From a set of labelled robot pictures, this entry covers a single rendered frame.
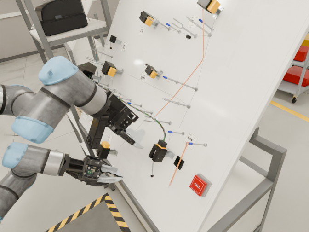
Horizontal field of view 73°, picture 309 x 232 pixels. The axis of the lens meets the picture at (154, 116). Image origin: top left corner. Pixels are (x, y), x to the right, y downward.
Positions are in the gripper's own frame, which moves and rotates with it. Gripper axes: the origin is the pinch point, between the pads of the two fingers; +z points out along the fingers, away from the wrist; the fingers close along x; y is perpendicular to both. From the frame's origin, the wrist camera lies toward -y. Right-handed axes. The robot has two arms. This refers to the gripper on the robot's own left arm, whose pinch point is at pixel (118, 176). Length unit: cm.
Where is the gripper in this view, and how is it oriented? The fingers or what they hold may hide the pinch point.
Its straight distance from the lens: 79.5
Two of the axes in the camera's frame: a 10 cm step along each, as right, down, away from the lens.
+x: 1.0, -8.9, 4.5
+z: 8.7, 3.0, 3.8
